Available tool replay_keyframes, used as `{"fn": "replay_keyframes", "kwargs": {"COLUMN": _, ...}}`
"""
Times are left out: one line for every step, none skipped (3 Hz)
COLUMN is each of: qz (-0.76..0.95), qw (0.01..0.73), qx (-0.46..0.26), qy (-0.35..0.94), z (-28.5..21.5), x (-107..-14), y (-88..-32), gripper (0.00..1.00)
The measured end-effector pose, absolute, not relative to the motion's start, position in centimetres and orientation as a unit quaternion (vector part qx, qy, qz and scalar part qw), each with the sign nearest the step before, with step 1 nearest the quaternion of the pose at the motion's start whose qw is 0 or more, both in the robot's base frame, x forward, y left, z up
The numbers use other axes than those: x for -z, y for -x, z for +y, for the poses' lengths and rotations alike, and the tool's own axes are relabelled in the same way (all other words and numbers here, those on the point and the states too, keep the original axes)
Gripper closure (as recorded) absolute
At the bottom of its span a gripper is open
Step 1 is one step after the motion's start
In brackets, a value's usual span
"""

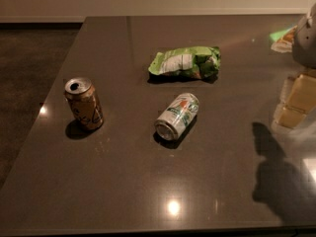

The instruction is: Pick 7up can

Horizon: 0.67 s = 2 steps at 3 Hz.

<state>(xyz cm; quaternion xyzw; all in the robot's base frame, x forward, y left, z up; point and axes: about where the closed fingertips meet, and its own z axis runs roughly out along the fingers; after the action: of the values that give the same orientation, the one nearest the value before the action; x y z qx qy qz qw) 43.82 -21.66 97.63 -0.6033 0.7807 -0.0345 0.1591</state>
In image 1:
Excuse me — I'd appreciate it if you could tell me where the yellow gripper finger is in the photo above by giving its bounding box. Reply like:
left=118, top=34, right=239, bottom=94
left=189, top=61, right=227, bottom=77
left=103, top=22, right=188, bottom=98
left=285, top=74, right=316, bottom=114
left=274, top=105, right=306, bottom=128

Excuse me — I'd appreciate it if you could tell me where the white green 7up can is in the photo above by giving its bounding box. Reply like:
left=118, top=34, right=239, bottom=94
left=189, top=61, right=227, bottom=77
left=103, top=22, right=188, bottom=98
left=154, top=93, right=199, bottom=141

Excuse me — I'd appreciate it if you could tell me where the orange gold soda can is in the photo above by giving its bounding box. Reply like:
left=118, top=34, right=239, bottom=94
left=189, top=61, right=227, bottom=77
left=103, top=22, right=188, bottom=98
left=64, top=77, right=104, bottom=131

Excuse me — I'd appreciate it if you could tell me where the green orange snack bag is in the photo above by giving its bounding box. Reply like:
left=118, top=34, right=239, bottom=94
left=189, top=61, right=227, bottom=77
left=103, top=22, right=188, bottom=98
left=270, top=26, right=297, bottom=53

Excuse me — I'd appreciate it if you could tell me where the green chip bag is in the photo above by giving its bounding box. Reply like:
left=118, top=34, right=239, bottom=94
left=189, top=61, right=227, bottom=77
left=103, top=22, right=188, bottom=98
left=148, top=46, right=221, bottom=80

